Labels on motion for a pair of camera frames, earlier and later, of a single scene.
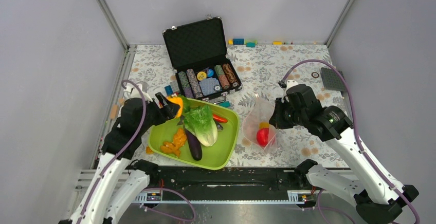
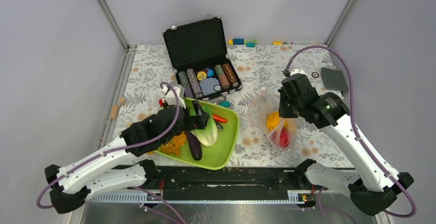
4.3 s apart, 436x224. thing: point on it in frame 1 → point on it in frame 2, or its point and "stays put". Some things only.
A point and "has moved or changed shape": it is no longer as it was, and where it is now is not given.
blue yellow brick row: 249,43 stays put
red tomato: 265,137 → 284,137
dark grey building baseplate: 331,80 stays put
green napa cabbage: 199,120 stays put
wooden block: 114,112 stays put
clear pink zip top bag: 256,125 has moved or changed shape
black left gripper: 167,112 → 195,122
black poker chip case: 198,51 stays put
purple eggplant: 194,143 stays put
